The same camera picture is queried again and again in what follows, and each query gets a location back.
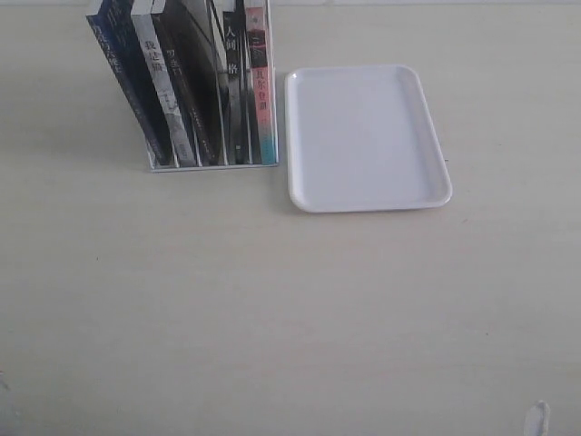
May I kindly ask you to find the white object at bottom edge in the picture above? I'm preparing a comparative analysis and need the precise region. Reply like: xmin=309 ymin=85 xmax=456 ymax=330
xmin=523 ymin=401 xmax=550 ymax=436

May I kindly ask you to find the black brown spine book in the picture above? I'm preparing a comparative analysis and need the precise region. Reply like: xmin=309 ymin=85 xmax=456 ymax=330
xmin=151 ymin=1 xmax=222 ymax=166

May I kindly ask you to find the blue moon cover book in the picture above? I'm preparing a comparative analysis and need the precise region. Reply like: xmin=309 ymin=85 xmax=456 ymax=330
xmin=86 ymin=0 xmax=173 ymax=167

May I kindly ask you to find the pink teal spine book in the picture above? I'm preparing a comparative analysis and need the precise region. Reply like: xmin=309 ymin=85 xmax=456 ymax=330
xmin=244 ymin=1 xmax=278 ymax=165

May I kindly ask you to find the black white-text spine book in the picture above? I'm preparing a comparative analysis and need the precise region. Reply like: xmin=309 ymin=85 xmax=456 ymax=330
xmin=222 ymin=1 xmax=252 ymax=165

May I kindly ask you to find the white wire book rack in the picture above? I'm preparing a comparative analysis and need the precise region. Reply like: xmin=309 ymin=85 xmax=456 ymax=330
xmin=166 ymin=1 xmax=279 ymax=171

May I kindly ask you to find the white plastic tray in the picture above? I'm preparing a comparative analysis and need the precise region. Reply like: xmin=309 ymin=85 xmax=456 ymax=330
xmin=285 ymin=64 xmax=453 ymax=213

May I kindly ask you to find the white grey spine book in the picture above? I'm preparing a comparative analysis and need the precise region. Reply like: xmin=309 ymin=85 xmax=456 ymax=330
xmin=131 ymin=0 xmax=197 ymax=167

